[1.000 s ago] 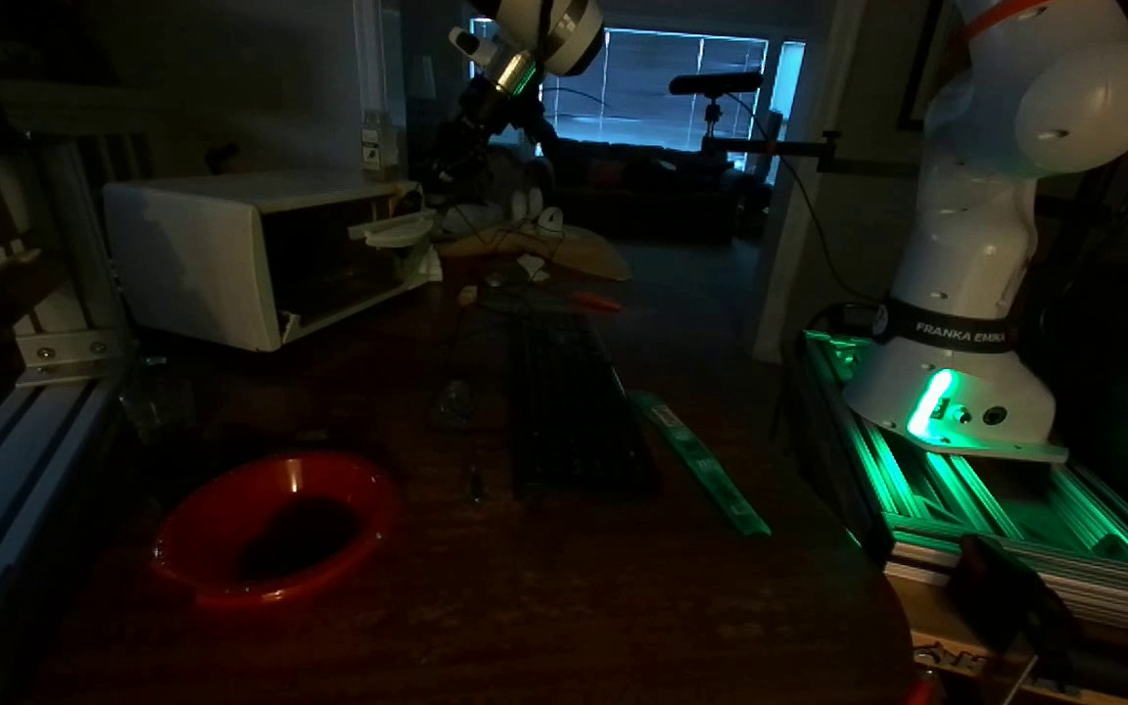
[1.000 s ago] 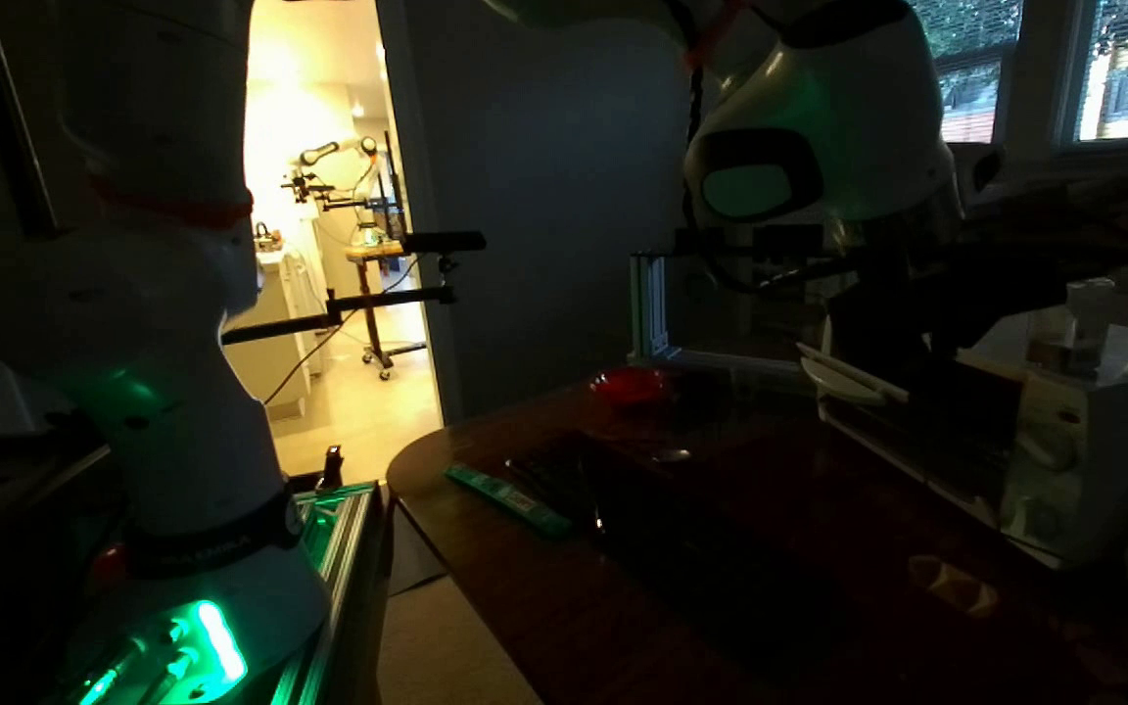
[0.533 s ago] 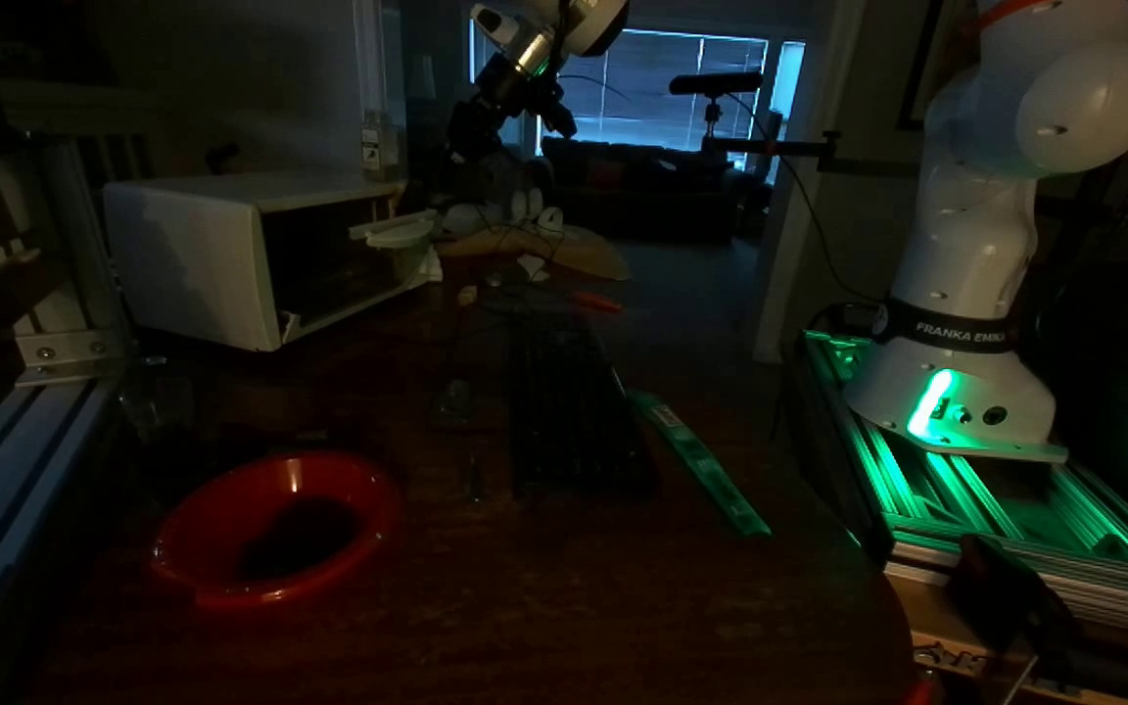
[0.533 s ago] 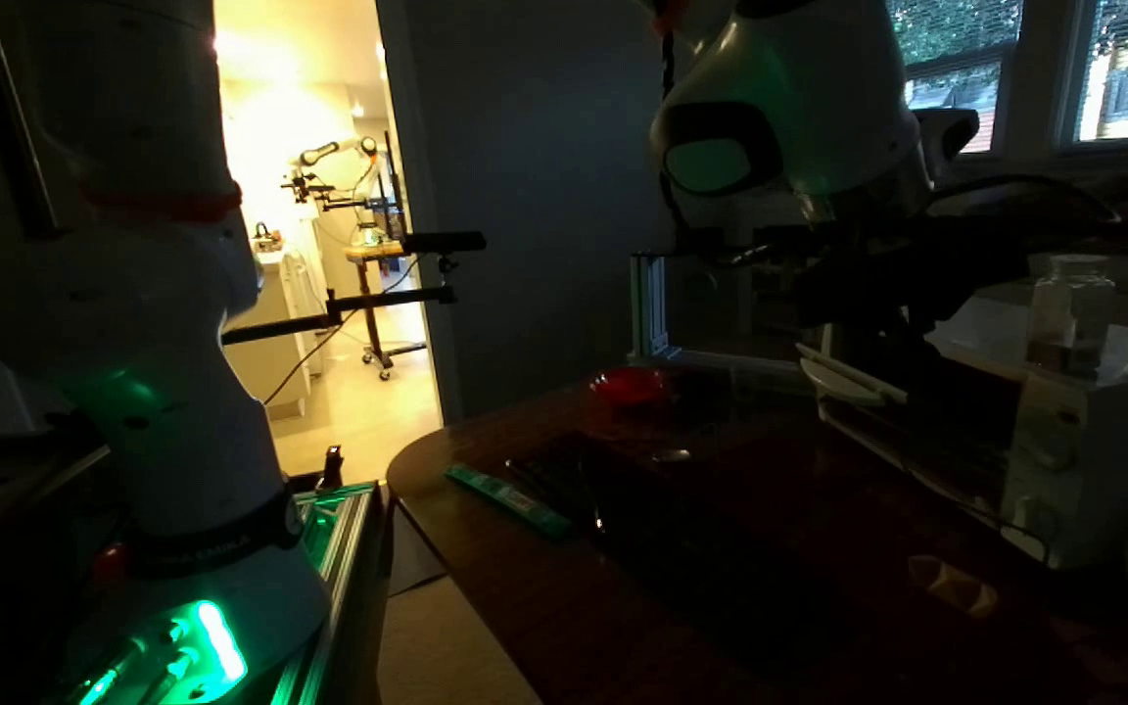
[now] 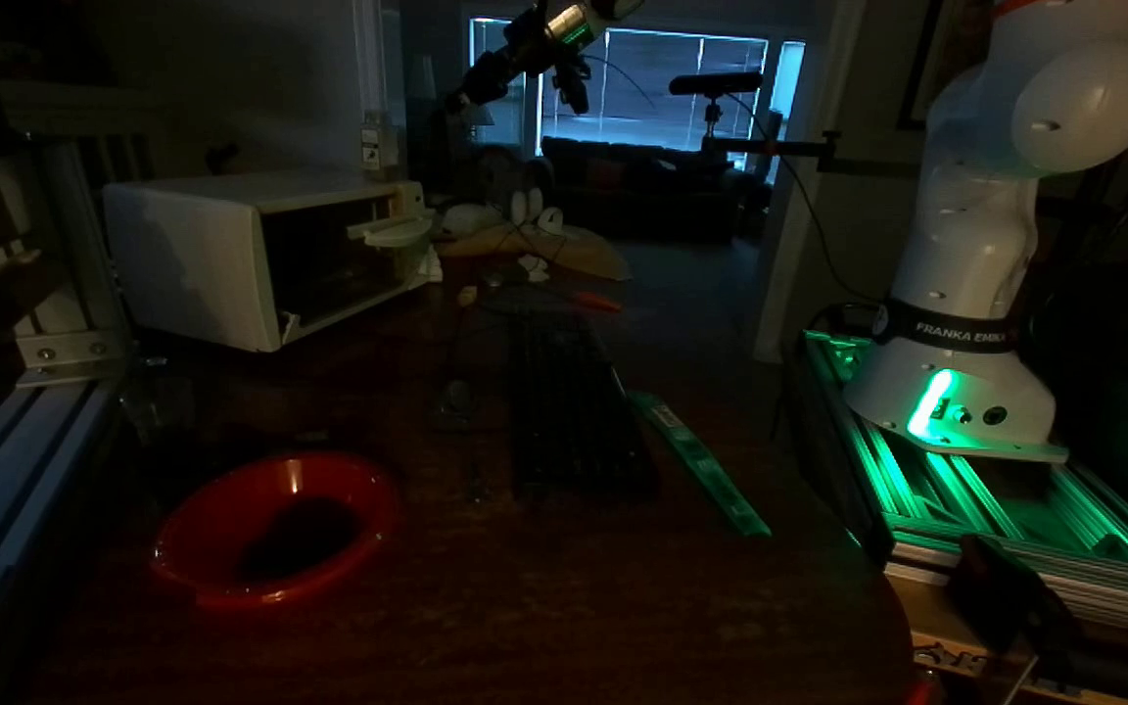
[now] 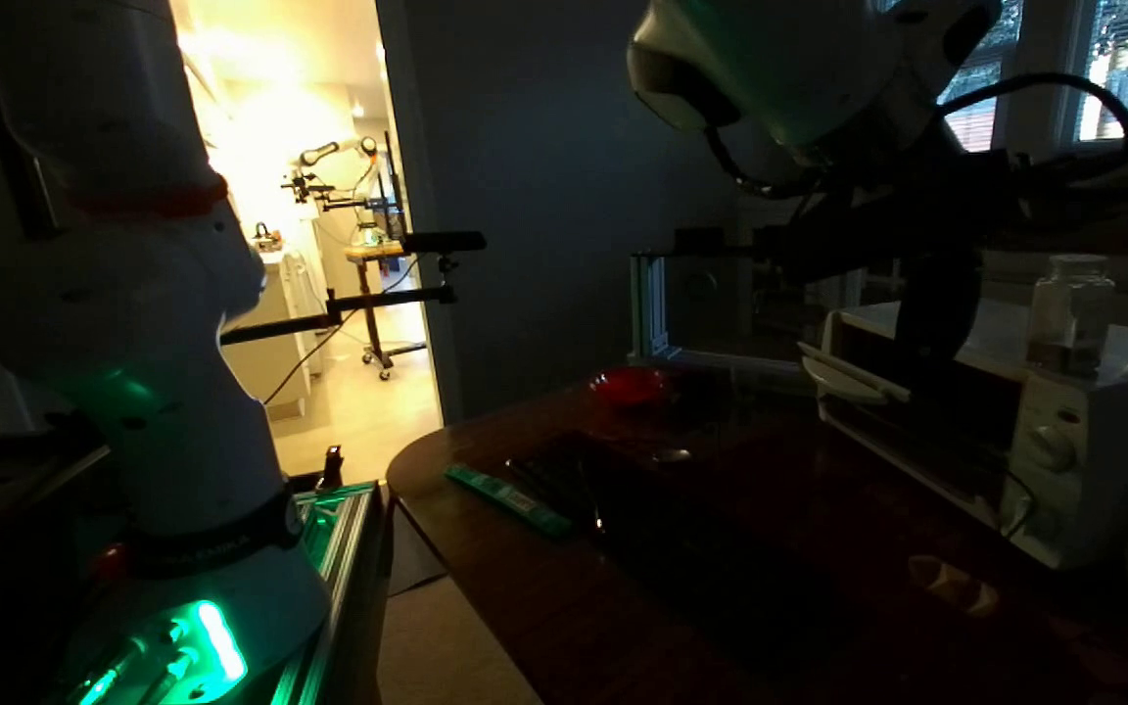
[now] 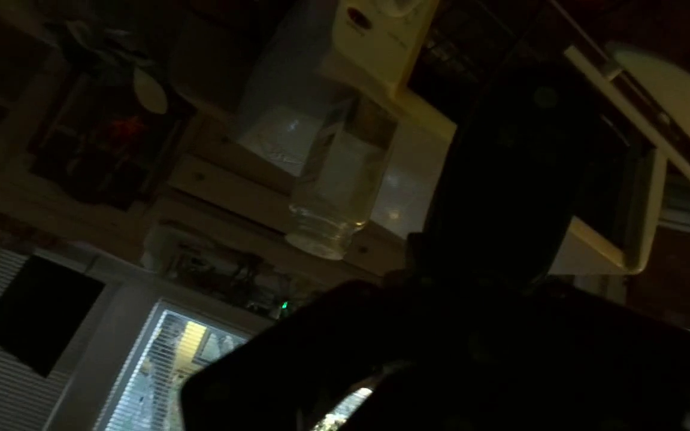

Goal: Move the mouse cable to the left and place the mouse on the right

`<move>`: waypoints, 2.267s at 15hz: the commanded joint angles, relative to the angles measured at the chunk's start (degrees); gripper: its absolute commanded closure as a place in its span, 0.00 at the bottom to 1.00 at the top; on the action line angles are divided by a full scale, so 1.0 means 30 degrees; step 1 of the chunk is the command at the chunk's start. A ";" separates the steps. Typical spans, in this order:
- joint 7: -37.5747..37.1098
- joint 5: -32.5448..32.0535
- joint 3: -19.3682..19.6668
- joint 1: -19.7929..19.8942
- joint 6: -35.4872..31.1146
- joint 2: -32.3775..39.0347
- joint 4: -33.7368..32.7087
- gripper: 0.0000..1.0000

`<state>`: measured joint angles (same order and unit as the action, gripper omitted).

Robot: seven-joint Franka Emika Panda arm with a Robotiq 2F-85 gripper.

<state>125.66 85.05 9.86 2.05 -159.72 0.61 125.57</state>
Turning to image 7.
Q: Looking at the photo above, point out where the aluminium extrusion frame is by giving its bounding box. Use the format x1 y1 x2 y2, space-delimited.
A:
0 142 412 279

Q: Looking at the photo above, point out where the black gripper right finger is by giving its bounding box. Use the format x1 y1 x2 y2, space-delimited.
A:
424 67 654 291

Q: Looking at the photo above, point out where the large multi-pane window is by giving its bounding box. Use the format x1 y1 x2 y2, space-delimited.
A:
95 297 379 431

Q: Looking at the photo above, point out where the dark framed wall picture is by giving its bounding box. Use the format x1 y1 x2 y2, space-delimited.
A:
0 251 110 379

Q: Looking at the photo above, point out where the white microwave oven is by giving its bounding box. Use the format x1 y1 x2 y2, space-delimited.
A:
234 0 690 279

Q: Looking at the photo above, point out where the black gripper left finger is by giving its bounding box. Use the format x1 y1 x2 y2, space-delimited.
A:
181 279 442 431

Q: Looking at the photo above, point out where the dark cluttered shelf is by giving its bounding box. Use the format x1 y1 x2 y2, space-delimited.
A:
23 14 197 212

